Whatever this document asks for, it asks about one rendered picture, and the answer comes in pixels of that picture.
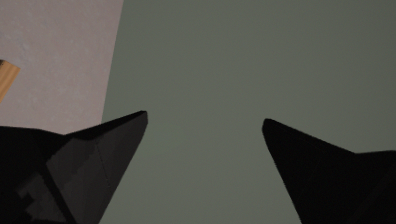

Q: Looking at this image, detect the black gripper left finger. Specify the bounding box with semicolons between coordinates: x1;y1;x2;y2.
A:
0;111;148;224

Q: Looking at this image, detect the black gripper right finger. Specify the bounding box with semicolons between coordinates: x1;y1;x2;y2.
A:
261;118;396;224

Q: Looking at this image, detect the brown wooden board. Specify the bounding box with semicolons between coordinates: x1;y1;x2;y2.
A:
0;59;20;103

